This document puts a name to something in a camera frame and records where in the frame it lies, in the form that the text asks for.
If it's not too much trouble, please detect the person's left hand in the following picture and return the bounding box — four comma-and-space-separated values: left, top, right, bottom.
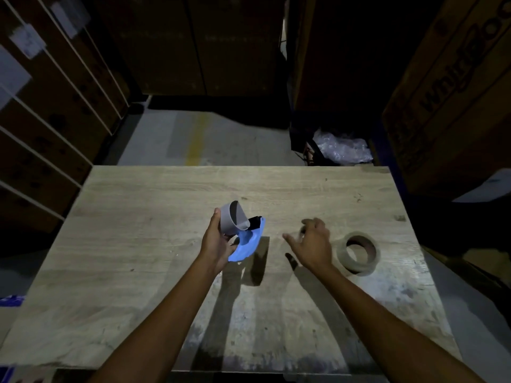
198, 207, 240, 274

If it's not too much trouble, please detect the person's right hand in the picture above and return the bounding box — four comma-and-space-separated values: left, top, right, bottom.
282, 218, 334, 272

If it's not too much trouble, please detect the grey tape roll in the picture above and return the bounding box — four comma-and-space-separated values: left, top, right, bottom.
220, 201, 251, 237

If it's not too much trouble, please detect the blue tape dispenser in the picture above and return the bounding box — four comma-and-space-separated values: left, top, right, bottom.
228, 215, 267, 263

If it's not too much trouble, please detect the person's right forearm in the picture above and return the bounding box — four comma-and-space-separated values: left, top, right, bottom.
315, 262, 486, 383

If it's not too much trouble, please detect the person's left forearm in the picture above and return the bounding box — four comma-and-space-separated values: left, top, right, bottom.
87, 254, 222, 383

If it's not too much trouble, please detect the beige packing tape roll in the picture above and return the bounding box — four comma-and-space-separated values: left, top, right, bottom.
336, 231, 381, 277

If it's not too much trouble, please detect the crumpled clear plastic bag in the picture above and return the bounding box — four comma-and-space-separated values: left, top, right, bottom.
312, 129, 374, 164

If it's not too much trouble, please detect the large plain cardboard box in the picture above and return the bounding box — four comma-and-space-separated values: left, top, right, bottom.
94, 0, 286, 97

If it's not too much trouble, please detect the dark tall cardboard box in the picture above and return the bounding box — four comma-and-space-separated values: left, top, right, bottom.
287, 0, 444, 116

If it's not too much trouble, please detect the white sheet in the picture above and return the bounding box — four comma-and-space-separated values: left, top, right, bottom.
453, 168, 511, 203

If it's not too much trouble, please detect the large printed cardboard box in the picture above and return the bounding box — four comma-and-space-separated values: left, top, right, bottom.
382, 0, 511, 198

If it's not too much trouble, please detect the large white paper label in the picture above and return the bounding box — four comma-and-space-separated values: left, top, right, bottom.
0, 45, 32, 111

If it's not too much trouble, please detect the tilted white paper label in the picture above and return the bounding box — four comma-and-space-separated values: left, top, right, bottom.
50, 0, 92, 39

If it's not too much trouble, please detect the small white paper label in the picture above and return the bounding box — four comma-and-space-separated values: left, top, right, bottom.
10, 23, 47, 59

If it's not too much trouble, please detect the strapped cardboard box stack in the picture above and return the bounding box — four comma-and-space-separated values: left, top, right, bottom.
0, 0, 133, 236

